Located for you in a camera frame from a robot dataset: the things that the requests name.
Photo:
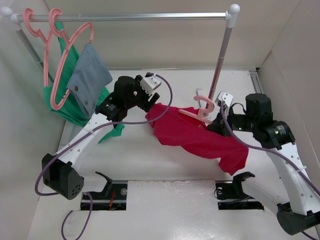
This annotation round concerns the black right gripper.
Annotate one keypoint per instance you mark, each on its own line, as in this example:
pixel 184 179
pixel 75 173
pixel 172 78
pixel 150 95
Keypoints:
pixel 218 126

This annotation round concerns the metal clothes rack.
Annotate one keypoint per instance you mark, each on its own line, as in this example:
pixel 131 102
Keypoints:
pixel 73 22

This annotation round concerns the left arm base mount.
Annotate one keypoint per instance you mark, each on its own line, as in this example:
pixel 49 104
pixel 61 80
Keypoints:
pixel 107 194

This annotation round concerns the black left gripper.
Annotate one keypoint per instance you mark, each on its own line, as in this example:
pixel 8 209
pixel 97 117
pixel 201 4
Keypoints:
pixel 147 103

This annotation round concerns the green t shirt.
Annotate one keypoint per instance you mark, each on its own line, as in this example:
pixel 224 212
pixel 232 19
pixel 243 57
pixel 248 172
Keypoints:
pixel 71 111

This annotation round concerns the blue denim garment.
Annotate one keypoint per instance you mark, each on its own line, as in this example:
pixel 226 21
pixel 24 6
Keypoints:
pixel 90 76

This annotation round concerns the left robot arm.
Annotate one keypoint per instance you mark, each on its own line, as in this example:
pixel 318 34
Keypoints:
pixel 61 170

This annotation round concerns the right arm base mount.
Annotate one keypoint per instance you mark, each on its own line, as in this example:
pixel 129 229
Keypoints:
pixel 231 197

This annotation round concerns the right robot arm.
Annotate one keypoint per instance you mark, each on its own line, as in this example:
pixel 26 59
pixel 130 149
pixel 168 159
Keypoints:
pixel 298 212

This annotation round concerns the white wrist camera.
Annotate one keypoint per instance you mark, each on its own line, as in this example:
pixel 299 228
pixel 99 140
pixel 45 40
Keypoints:
pixel 224 100
pixel 150 82

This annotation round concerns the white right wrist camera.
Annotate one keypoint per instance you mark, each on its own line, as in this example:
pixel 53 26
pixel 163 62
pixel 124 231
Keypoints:
pixel 224 100

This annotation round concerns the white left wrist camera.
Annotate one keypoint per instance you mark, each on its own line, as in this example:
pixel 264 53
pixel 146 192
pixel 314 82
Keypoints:
pixel 150 82

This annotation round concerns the red t shirt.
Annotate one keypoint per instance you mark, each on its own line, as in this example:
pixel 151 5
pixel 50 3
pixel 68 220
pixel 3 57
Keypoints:
pixel 179 130

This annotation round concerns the pink hanger with clothes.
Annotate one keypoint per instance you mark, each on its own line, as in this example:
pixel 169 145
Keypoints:
pixel 53 14

